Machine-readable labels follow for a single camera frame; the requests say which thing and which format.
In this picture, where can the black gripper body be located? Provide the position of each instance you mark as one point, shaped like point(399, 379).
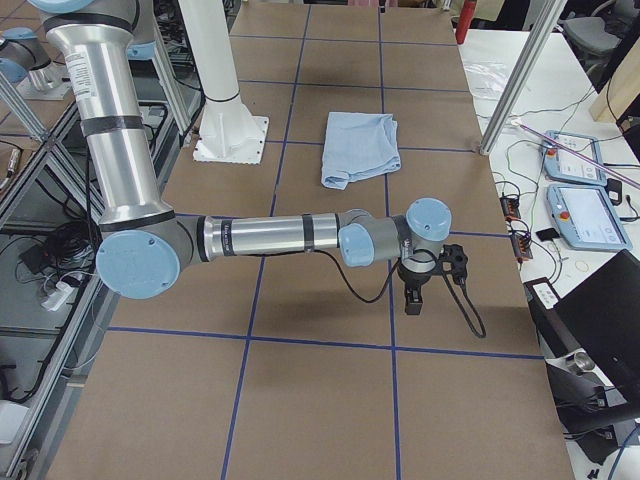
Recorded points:
point(413, 276)

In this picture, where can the red cylinder tube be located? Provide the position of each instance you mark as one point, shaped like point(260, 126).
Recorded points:
point(465, 18)

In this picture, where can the aluminium frame post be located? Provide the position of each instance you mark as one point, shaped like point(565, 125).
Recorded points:
point(525, 63)

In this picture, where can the far teach pendant tablet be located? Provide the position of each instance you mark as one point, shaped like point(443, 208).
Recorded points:
point(563, 166)

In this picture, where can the light blue button shirt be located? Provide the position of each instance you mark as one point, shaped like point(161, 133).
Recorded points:
point(358, 146)

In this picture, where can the black laptop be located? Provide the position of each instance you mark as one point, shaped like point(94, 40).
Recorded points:
point(601, 316)

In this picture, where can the near teach pendant tablet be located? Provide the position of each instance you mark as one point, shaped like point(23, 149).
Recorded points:
point(585, 218)

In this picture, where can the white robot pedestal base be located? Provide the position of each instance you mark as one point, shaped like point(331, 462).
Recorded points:
point(228, 132)

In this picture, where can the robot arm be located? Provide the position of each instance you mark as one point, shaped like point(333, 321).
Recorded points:
point(300, 63)

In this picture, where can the teach pendant tablet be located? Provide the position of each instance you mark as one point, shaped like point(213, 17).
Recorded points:
point(585, 218)
point(563, 166)

